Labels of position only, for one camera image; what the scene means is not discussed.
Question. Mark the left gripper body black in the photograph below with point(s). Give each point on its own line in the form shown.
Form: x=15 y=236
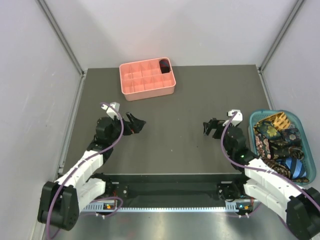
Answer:
x=117 y=127

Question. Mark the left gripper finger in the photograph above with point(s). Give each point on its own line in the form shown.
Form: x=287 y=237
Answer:
x=137 y=125
x=131 y=118

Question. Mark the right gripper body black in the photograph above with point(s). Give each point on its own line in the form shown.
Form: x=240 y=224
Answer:
x=218 y=125

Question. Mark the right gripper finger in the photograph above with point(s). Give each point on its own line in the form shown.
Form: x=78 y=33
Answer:
x=207 y=130
x=212 y=123

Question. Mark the blue yellow floral tie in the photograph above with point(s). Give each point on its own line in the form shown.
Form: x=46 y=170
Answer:
x=267 y=129

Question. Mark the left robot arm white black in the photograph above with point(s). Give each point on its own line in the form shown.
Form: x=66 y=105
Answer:
x=62 y=201

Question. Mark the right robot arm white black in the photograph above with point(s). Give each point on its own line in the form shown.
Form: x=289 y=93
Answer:
x=298 y=207

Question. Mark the pink compartment organizer box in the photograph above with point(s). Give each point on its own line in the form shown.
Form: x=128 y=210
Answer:
x=143 y=79

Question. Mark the teal plastic basket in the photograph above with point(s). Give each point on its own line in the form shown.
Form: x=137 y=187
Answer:
x=308 y=160

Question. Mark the pink floral dark tie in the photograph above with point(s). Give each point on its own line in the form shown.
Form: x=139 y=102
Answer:
x=262 y=146

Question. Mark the rolled red blue tie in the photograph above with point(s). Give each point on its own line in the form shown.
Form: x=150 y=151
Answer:
x=164 y=66

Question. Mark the orange patterned tie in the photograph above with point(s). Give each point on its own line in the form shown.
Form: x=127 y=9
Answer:
x=279 y=120

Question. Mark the dark floral navy tie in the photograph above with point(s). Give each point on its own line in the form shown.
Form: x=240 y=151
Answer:
x=290 y=137

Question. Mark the brown paisley rolled tie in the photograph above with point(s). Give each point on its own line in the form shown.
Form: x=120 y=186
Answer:
x=279 y=168

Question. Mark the blue striped tie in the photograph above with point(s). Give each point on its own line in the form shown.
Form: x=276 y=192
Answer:
x=295 y=166

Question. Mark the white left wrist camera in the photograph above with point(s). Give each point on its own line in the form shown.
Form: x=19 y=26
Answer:
x=111 y=109

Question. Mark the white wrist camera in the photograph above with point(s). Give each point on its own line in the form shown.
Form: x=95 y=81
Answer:
x=235 y=117
x=111 y=109

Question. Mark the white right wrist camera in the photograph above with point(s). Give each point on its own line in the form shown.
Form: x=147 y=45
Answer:
x=235 y=117

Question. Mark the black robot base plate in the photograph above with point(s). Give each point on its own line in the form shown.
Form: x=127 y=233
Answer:
x=166 y=186

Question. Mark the right aluminium frame post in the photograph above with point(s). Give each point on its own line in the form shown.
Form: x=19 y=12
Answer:
x=281 y=34

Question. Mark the aluminium frame post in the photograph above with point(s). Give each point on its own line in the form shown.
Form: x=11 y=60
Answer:
x=60 y=35
x=281 y=34

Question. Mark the slotted grey cable duct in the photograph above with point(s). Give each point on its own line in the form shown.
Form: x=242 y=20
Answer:
x=110 y=206

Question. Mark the left aluminium frame post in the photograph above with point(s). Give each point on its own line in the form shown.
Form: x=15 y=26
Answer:
x=60 y=35

